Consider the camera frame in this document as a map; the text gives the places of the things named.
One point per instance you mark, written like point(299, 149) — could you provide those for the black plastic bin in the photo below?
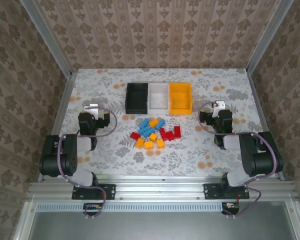
point(137, 98)

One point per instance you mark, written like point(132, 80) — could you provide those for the yellow plastic bin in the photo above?
point(180, 110)

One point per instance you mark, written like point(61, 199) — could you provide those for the grey metal panel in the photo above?
point(152, 225)

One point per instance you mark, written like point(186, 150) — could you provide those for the small black connector board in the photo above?
point(231, 206)
point(92, 207)

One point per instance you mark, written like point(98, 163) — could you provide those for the aluminium table side rail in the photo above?
point(58, 125)
point(265, 125)

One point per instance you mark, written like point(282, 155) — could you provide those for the floral patterned table cover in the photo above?
point(190, 155)

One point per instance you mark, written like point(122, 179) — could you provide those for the white plastic bin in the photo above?
point(158, 98)

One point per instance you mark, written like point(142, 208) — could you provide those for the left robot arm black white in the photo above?
point(52, 155)

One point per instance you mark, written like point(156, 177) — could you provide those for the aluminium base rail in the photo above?
point(160, 187)

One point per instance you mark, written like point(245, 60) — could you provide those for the aluminium frame post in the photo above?
point(268, 37)
point(48, 37)

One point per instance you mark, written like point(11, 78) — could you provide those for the aluminium panel edge rail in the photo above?
point(296, 220)
point(25, 225)

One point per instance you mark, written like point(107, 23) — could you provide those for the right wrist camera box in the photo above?
point(220, 104)

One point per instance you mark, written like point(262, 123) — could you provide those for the yellow lego brick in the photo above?
point(160, 143)
point(148, 145)
point(153, 122)
point(140, 143)
point(153, 136)

